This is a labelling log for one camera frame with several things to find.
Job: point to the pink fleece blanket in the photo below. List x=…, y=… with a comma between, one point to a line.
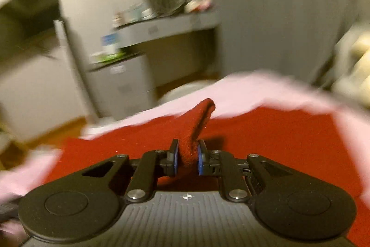
x=245, y=90

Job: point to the dark red knit garment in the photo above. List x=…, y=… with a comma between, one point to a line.
x=289, y=142

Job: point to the small jars on desk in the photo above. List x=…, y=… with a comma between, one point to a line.
x=133, y=15

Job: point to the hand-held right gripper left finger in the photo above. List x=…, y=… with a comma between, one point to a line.
x=175, y=159

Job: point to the grey drawer cabinet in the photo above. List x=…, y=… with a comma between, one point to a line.
x=127, y=85

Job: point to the blue label bottle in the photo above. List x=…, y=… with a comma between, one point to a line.
x=109, y=44

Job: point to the grey desk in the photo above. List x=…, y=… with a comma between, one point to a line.
x=162, y=30

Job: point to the yellow flower plush toy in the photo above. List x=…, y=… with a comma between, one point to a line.
x=361, y=47

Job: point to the grey curtain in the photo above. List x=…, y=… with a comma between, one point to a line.
x=274, y=4

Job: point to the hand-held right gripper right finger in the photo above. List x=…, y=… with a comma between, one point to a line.
x=200, y=160

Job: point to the pink items on desk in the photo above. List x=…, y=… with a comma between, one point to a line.
x=201, y=2

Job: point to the white round stool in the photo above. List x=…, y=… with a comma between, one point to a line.
x=185, y=90

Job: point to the green packet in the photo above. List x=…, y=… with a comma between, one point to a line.
x=108, y=56

